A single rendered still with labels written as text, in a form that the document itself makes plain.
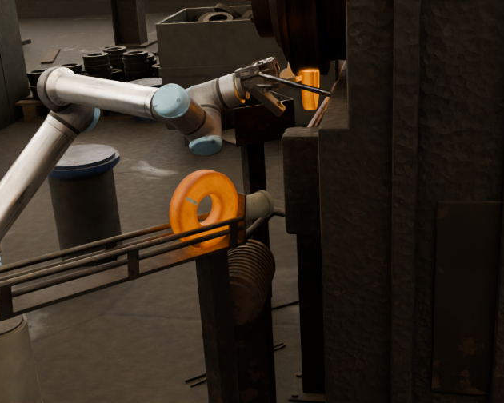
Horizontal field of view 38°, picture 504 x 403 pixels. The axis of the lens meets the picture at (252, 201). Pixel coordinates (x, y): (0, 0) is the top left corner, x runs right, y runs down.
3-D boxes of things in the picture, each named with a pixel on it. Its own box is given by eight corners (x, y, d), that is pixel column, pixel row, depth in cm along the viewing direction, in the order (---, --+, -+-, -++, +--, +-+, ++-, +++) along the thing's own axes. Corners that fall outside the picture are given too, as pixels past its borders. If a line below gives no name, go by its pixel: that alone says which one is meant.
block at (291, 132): (334, 223, 173) (332, 125, 164) (331, 237, 165) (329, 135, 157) (290, 222, 175) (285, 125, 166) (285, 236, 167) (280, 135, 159)
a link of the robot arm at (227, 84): (227, 111, 204) (234, 102, 213) (243, 106, 202) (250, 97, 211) (216, 81, 201) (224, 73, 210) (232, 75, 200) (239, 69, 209)
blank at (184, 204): (218, 258, 150) (208, 253, 152) (249, 189, 151) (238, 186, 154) (167, 233, 138) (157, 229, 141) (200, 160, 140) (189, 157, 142)
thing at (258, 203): (274, 219, 157) (274, 193, 156) (244, 228, 151) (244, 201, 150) (254, 213, 161) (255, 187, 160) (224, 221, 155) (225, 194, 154)
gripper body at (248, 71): (272, 60, 197) (231, 73, 200) (282, 89, 199) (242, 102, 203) (277, 55, 204) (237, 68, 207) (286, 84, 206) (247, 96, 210)
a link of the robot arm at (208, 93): (194, 128, 211) (193, 101, 217) (233, 116, 208) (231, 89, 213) (178, 110, 204) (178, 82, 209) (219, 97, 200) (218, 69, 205)
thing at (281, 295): (269, 273, 275) (258, 85, 250) (302, 303, 252) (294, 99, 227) (219, 287, 267) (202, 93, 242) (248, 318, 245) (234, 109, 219)
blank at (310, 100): (319, 49, 206) (307, 50, 206) (313, 53, 191) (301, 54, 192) (319, 105, 210) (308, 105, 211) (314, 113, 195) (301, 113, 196)
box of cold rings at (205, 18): (337, 109, 508) (335, -7, 481) (336, 143, 431) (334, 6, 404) (193, 114, 522) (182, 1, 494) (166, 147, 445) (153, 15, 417)
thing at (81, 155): (142, 238, 314) (130, 142, 299) (115, 271, 285) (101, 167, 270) (72, 237, 320) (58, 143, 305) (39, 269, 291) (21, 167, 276)
